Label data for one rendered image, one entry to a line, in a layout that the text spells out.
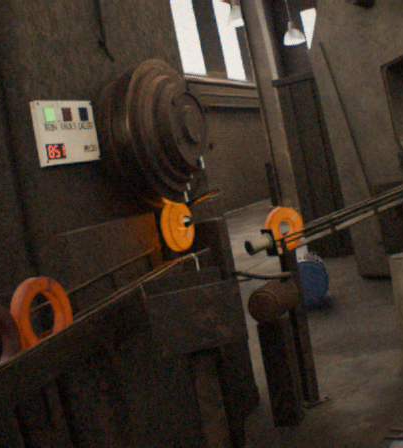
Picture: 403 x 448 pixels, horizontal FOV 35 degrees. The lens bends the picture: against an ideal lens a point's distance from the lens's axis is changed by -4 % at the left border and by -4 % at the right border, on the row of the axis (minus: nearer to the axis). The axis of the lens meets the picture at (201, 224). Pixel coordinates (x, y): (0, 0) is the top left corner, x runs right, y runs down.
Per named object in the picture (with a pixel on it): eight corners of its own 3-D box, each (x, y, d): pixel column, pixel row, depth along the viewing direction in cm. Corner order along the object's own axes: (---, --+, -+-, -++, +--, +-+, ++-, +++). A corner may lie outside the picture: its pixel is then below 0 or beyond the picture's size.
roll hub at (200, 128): (188, 82, 215) (208, 163, 219) (147, 88, 190) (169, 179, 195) (203, 78, 212) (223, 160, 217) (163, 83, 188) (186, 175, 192)
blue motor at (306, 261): (287, 317, 407) (277, 264, 405) (286, 299, 464) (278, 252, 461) (335, 308, 403) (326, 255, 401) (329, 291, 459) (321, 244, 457)
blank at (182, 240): (157, 235, 202) (166, 233, 200) (165, 193, 210) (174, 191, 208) (181, 259, 213) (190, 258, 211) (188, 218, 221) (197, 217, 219)
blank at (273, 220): (283, 256, 249) (288, 256, 246) (257, 229, 244) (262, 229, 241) (304, 226, 254) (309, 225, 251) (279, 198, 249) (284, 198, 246)
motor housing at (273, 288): (267, 430, 232) (241, 291, 228) (287, 407, 251) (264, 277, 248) (300, 429, 226) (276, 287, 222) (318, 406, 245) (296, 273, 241)
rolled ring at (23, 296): (8, 301, 136) (-2, 302, 138) (41, 372, 142) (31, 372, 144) (53, 263, 152) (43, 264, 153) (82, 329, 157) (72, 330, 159)
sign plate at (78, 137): (40, 167, 173) (29, 102, 171) (96, 160, 196) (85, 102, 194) (46, 165, 172) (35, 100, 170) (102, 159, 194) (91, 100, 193)
